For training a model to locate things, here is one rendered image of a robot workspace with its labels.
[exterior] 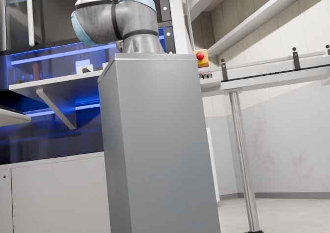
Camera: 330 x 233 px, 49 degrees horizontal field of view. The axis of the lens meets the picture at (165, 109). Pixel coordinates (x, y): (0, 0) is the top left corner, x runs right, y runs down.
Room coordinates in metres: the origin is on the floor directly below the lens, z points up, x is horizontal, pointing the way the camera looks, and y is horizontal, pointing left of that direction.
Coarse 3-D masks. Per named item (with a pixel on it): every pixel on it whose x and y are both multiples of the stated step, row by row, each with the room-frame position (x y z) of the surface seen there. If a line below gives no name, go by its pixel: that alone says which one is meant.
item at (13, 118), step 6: (0, 114) 1.48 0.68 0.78; (6, 114) 1.52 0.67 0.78; (12, 114) 1.56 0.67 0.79; (18, 114) 1.60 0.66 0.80; (0, 120) 1.59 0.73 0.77; (6, 120) 1.61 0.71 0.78; (12, 120) 1.62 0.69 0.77; (18, 120) 1.64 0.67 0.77; (24, 120) 1.66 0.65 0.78; (30, 120) 1.70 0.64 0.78; (0, 126) 1.73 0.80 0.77
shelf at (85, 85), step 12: (96, 72) 1.37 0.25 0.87; (24, 84) 1.41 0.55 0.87; (36, 84) 1.40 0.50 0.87; (48, 84) 1.40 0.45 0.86; (60, 84) 1.42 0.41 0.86; (72, 84) 1.44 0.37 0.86; (84, 84) 1.47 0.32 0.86; (96, 84) 1.49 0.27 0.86; (36, 96) 1.57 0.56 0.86; (60, 96) 1.62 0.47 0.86; (72, 96) 1.65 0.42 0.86; (84, 96) 1.68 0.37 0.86; (96, 96) 1.70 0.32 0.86
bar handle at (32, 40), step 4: (28, 0) 1.75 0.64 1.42; (28, 4) 1.75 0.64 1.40; (28, 8) 1.75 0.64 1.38; (28, 12) 1.75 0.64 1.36; (32, 12) 1.77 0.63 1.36; (28, 16) 1.75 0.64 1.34; (32, 16) 1.76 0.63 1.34; (28, 20) 1.75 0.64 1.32; (32, 20) 1.76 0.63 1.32; (28, 24) 1.75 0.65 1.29; (32, 24) 1.76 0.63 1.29; (28, 28) 1.75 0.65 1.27; (32, 28) 1.76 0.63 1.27; (28, 32) 1.76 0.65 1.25; (32, 32) 1.76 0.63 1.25; (32, 36) 1.76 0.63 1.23; (32, 40) 1.75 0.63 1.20; (36, 40) 1.80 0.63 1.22; (32, 44) 1.76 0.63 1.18
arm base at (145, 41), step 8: (136, 32) 1.04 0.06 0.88; (144, 32) 1.05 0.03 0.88; (152, 32) 1.06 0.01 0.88; (128, 40) 1.06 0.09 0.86; (136, 40) 1.04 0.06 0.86; (144, 40) 1.04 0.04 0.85; (152, 40) 1.05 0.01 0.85; (128, 48) 1.05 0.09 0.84; (136, 48) 1.04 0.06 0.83; (144, 48) 1.03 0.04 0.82; (152, 48) 1.04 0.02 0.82; (160, 48) 1.08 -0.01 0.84
